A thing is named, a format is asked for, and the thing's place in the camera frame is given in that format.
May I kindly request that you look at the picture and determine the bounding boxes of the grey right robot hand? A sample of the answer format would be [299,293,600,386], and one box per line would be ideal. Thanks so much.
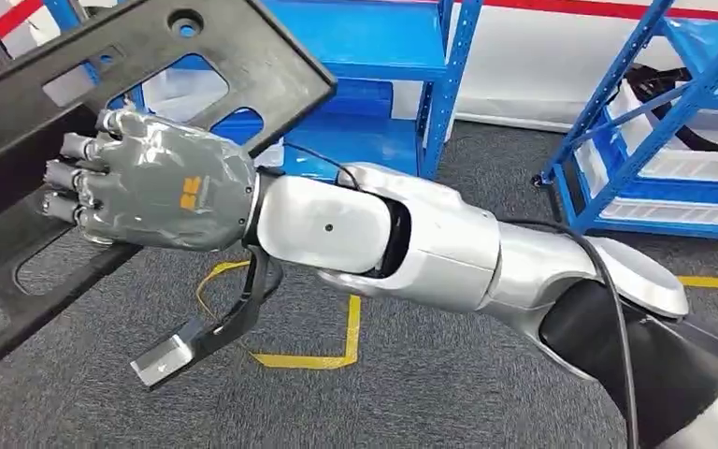
[41,108,261,253]

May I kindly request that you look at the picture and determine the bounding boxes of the long black plastic panel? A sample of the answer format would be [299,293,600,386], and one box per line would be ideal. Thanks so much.
[0,0,339,390]

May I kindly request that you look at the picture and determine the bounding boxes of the blue metal rack with bins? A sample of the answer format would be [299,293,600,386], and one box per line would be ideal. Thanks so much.
[531,0,718,245]

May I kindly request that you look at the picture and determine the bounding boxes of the black parts in rack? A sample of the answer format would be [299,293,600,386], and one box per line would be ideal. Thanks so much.
[624,63,718,155]

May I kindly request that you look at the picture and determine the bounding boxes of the blue metal shelf rack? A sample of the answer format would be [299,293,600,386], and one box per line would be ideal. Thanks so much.
[43,0,484,182]

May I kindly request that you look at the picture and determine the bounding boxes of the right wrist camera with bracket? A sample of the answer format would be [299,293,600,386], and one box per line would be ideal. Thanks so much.
[129,244,285,391]

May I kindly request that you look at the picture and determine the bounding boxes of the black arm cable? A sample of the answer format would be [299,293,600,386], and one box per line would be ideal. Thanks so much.
[283,141,640,449]

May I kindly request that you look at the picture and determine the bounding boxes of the white storage bins stack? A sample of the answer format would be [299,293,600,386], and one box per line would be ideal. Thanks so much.
[574,79,718,232]

